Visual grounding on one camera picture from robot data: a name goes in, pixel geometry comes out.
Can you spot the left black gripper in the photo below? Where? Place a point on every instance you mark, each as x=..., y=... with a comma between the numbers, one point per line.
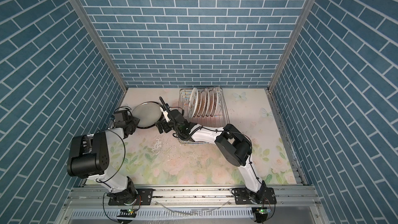
x=134, y=120

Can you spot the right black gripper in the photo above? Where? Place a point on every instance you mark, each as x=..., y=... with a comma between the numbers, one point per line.
x=165, y=124

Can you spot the plain grey white plate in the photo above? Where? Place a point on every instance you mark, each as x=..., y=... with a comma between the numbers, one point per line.
x=146, y=114

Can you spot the dark patterned rim plate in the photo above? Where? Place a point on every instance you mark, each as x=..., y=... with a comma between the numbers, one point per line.
x=146, y=127

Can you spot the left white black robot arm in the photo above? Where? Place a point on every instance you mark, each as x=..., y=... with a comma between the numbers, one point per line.
x=89, y=158

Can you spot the strawberry print blue rim plate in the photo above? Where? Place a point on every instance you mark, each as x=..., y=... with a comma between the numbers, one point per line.
x=193, y=102

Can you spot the red rim white plate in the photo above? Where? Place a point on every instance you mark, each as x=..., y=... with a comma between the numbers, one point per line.
x=201, y=104

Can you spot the patterned brown white plate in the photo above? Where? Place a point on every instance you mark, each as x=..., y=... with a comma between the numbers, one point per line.
x=213, y=101

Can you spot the left green circuit board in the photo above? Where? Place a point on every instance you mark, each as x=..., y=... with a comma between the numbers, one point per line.
x=127, y=213

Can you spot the green circuit board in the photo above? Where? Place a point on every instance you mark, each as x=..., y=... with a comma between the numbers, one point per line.
x=127, y=213
x=261, y=212

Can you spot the right green circuit board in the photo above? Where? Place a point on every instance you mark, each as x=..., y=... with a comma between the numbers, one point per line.
x=261, y=212

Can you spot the silver wire dish rack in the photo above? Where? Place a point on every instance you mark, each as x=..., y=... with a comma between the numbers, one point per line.
x=214, y=117

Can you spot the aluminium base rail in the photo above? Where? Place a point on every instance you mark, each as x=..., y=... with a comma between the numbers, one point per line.
x=203, y=199

